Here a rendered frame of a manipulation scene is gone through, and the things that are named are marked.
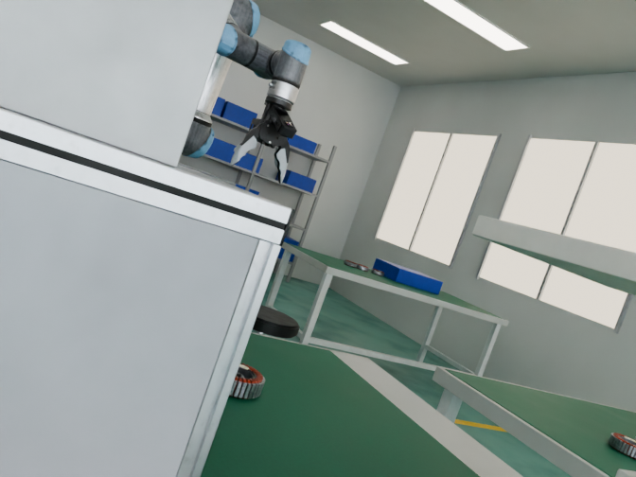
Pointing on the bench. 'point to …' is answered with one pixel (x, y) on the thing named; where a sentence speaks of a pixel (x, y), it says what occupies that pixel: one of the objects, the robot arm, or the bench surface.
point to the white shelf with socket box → (566, 257)
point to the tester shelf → (139, 178)
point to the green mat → (320, 424)
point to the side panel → (229, 359)
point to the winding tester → (111, 67)
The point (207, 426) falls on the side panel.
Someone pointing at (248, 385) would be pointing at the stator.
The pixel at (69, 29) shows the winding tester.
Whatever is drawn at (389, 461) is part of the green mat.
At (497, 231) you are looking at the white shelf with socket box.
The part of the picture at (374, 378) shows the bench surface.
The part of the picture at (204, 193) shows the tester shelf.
